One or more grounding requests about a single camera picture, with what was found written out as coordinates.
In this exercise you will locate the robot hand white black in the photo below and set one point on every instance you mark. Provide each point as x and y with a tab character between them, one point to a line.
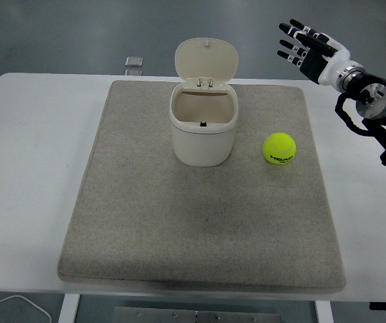
334	62

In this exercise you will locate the yellow tennis ball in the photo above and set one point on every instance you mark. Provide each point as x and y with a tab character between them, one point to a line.
278	148

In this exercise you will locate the cream bin with flip lid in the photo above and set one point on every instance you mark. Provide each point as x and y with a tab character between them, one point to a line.
199	138

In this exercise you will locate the silver floor plate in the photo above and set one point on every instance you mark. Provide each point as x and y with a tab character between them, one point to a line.
133	72
134	61

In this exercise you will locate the grey felt mat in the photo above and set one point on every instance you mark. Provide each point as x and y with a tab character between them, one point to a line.
199	215

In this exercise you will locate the white table leg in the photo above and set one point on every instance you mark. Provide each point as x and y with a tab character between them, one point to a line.
324	313
68	309

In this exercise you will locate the grey metal plate with screws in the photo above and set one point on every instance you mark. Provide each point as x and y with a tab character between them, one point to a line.
196	316

